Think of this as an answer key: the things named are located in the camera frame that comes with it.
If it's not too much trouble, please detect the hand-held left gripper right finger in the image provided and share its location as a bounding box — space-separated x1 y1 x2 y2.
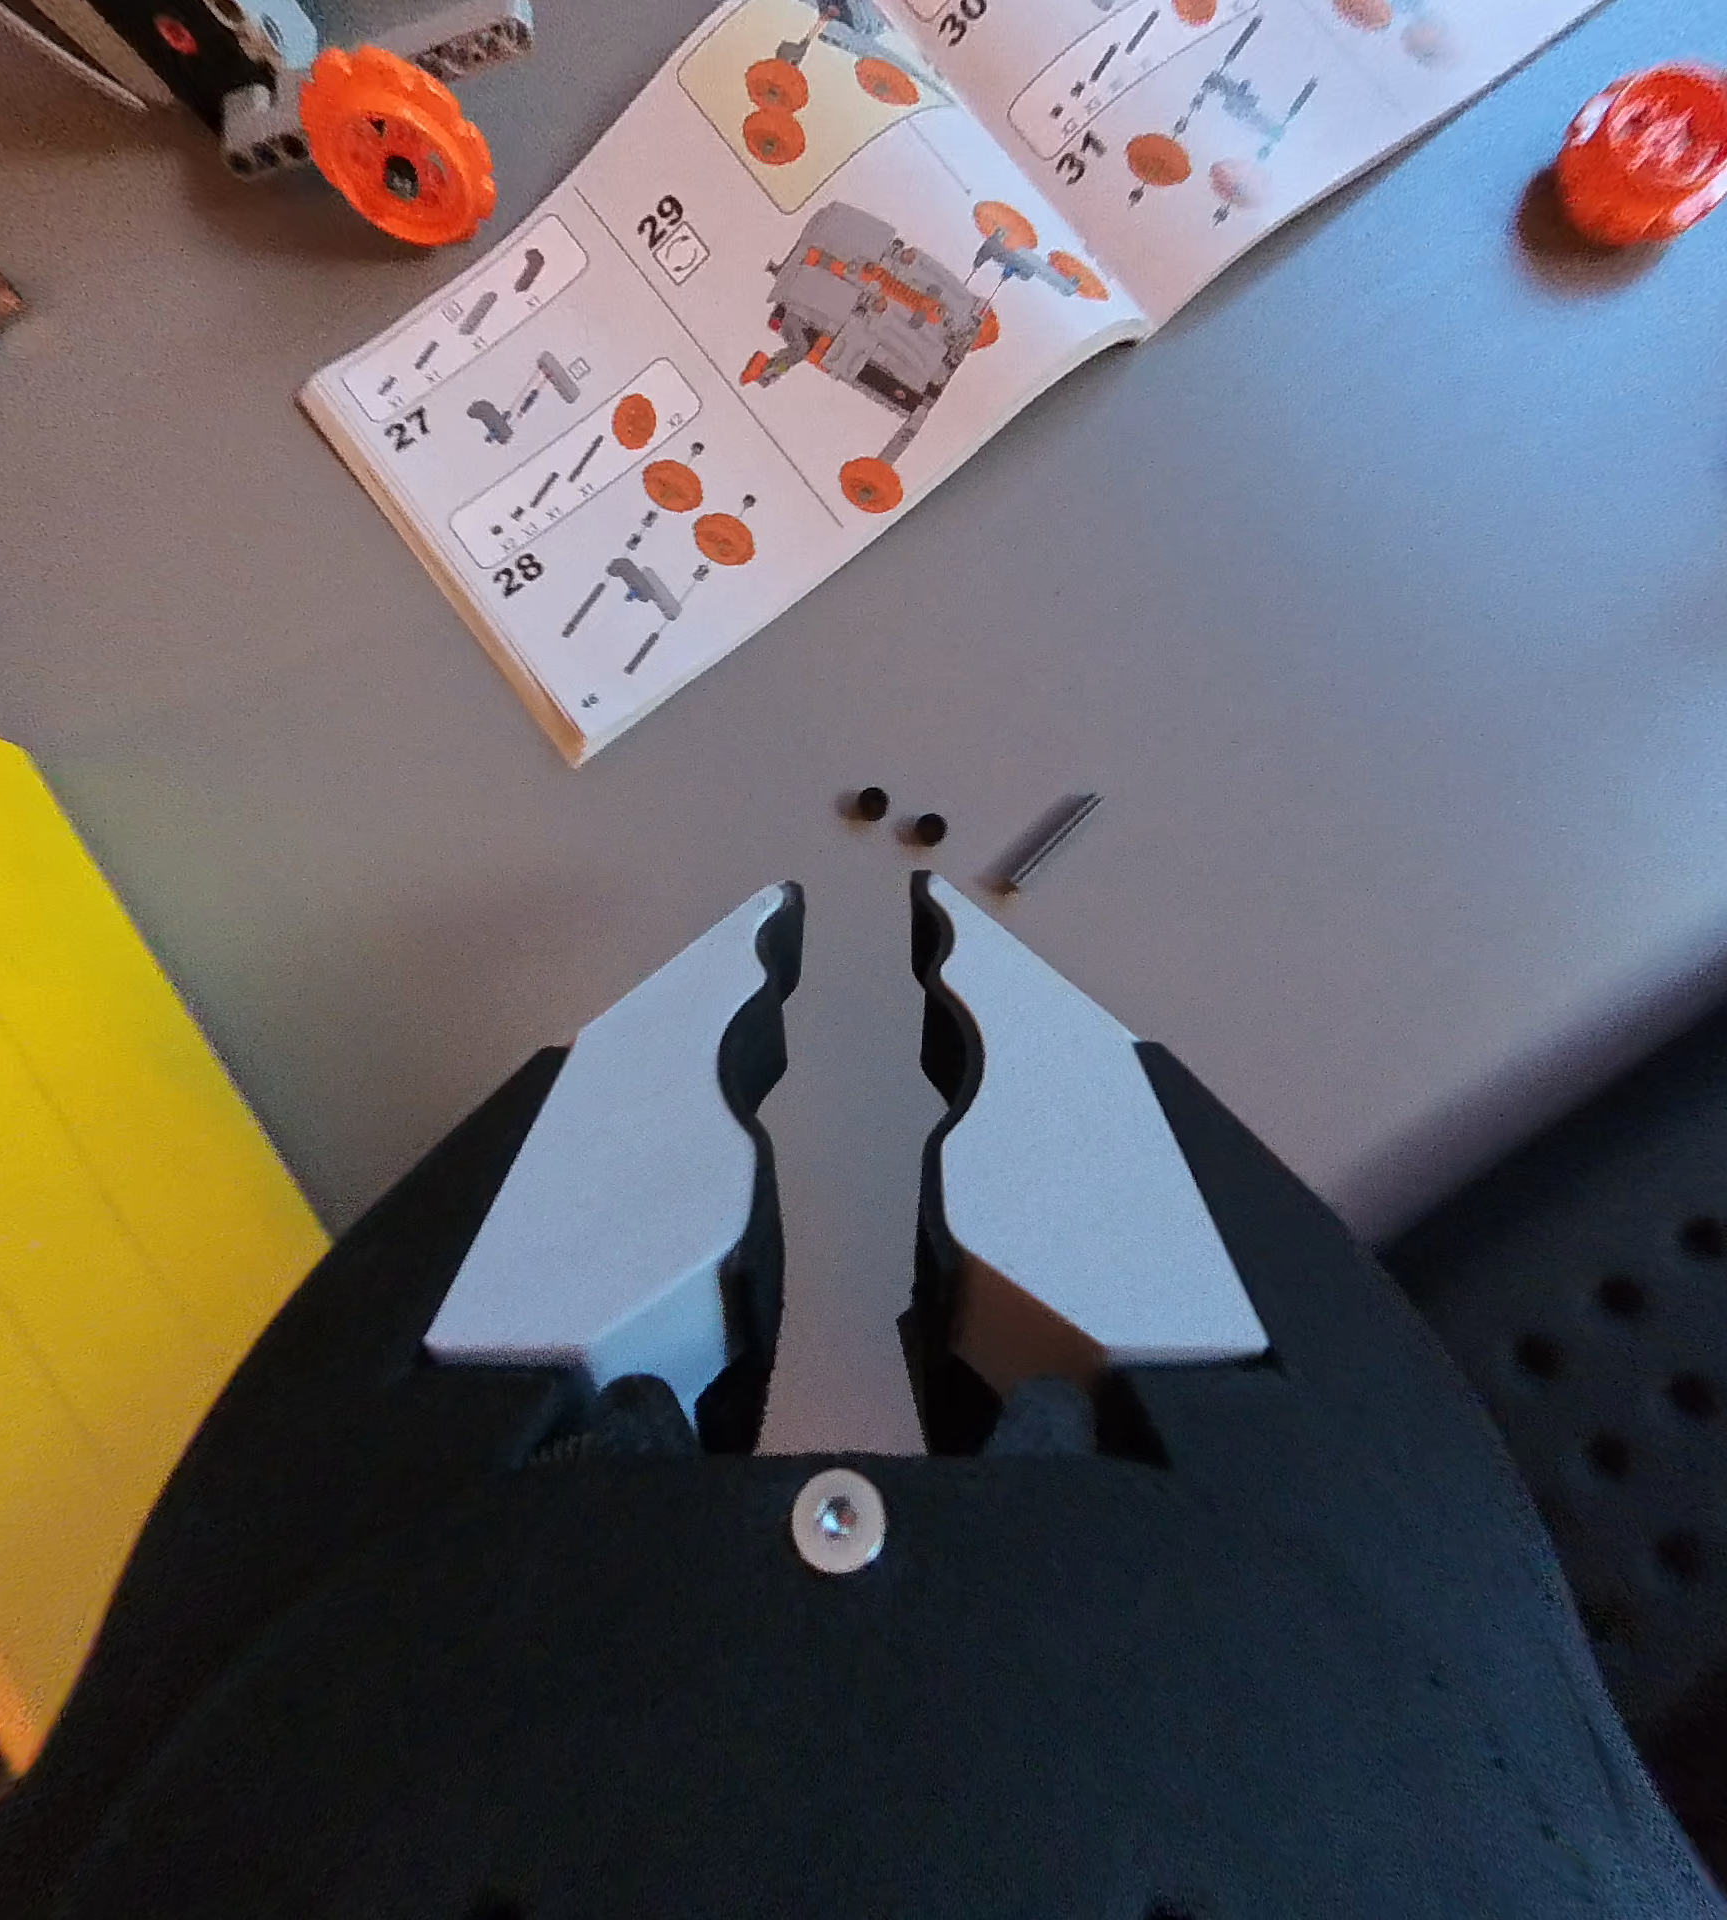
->
900 869 1273 1453

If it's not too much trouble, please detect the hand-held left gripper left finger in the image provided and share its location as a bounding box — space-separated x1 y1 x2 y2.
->
420 880 808 1453

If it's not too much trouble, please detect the grey orange brick robot model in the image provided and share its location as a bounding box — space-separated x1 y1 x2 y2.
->
0 0 536 250

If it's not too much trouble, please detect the grey desk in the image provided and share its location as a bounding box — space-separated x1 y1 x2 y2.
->
0 0 1727 1247

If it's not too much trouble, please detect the yellow plastic bin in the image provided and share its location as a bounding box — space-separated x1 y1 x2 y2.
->
0 696 336 1772

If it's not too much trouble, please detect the white open instruction booklet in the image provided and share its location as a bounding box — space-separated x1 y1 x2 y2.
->
298 0 1615 768

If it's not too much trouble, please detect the orange gear wheel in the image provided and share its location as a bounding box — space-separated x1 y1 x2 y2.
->
1553 62 1727 250

